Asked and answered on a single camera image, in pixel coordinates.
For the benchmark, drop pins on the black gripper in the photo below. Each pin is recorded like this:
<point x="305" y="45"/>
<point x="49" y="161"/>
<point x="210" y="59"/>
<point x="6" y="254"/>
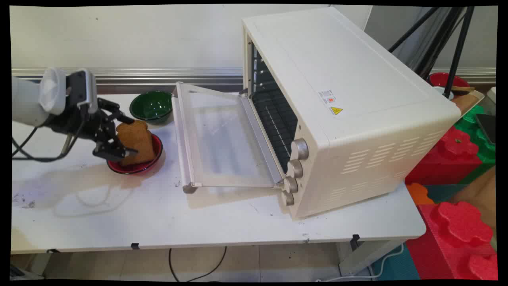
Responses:
<point x="81" y="123"/>

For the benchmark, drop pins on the brown toast slice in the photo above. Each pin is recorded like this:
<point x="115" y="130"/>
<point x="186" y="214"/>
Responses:
<point x="136" y="143"/>

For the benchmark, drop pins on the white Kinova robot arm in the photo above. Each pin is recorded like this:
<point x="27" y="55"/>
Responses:
<point x="27" y="102"/>

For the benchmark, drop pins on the green bowl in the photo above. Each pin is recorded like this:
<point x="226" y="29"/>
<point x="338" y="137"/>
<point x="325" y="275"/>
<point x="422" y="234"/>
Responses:
<point x="151" y="105"/>

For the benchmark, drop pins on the glass oven door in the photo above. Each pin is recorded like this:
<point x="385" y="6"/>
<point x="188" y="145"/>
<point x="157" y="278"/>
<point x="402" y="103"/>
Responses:
<point x="222" y="139"/>

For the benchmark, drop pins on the silver oven knob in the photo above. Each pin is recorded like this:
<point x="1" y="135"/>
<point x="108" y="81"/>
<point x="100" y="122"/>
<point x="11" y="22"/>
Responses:
<point x="295" y="169"/>
<point x="291" y="184"/>
<point x="288" y="198"/>
<point x="300" y="149"/>

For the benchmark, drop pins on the cream toaster oven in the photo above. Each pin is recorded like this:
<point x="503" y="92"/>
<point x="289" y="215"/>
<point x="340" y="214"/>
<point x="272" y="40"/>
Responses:
<point x="349" y="103"/>

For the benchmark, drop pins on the orange foam piece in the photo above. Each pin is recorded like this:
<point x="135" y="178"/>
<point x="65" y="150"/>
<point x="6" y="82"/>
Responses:
<point x="418" y="194"/>

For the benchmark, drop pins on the red and white bowl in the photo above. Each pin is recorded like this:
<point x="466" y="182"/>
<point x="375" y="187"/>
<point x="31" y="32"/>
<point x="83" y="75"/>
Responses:
<point x="442" y="83"/>

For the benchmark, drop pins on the large red foam block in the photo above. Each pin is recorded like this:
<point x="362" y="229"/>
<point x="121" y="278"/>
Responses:
<point x="460" y="242"/>

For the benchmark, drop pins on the green foam block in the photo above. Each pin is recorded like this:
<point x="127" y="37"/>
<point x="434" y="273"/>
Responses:
<point x="478" y="131"/>

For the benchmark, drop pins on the black tablet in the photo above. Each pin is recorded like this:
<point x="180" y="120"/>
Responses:
<point x="487" y="127"/>

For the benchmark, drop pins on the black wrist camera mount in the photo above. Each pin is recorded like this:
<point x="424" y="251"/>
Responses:
<point x="81" y="90"/>

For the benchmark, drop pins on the black camera tripod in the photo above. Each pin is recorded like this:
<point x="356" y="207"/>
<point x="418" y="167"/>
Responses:
<point x="440" y="39"/>

